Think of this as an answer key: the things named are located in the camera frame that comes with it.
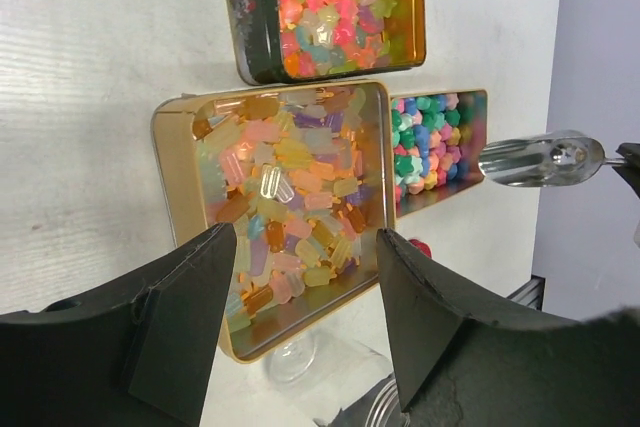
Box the clear glass jar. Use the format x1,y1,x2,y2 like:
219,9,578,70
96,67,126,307
265,329,409,426

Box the gold tin neon star candies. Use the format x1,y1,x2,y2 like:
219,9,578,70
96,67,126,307
226,0,427,85

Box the gold tin popsicle candies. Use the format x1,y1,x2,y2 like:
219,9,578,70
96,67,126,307
151,80,395,363

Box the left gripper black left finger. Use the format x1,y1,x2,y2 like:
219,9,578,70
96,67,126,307
1,223,236,426

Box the aluminium frame rail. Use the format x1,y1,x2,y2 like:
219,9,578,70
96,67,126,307
508,275,546,311

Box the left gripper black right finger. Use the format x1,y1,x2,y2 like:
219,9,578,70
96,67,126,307
376,229,639,426

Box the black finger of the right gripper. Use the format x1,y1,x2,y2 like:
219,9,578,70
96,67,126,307
614,142,640,197

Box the shiny metal scoop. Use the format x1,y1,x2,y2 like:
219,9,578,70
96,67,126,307
478,130,629,188

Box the red jar lid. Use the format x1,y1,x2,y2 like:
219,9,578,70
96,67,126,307
409,238,432,258

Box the gold tin pastel star candies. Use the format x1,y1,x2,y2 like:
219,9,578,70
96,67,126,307
391,89,488,218

